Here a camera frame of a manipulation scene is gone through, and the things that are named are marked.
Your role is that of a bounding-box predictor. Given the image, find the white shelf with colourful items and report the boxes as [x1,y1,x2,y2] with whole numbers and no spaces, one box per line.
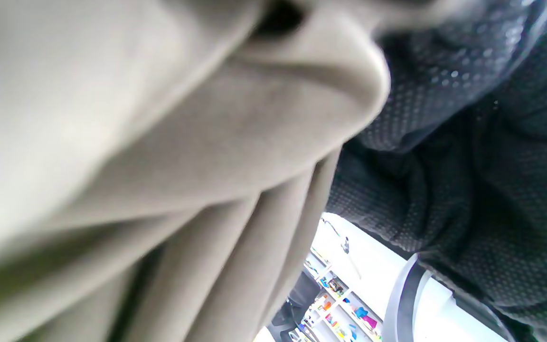
[288,247,383,342]

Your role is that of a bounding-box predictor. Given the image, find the tan shorts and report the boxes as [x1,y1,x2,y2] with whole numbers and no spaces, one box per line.
[0,0,445,342]

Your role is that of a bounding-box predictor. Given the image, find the person's left hand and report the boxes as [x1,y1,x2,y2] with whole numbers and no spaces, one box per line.
[326,0,547,342]

